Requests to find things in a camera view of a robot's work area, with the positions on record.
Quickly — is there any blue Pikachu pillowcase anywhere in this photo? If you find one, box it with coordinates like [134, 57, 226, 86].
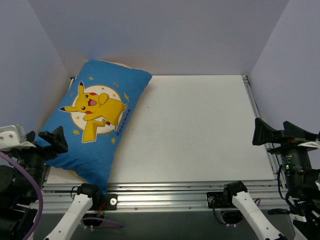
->
[42, 60, 152, 194]

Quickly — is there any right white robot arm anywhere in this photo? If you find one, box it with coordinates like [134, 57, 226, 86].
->
[222, 118, 320, 240]

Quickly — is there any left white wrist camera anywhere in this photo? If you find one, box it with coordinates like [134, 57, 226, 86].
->
[0, 124, 36, 152]

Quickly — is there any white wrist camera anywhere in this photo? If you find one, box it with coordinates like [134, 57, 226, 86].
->
[0, 124, 36, 152]
[298, 135, 320, 149]

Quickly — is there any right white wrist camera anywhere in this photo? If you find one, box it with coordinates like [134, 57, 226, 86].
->
[298, 135, 320, 149]

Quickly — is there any aluminium frame rail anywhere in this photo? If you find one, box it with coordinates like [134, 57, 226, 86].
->
[43, 75, 285, 214]

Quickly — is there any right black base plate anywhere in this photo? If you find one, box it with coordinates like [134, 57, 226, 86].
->
[206, 191, 235, 209]

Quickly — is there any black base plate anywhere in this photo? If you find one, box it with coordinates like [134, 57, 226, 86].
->
[73, 193, 118, 212]
[206, 191, 235, 209]

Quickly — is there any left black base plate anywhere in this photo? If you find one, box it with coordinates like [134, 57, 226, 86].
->
[73, 193, 118, 212]

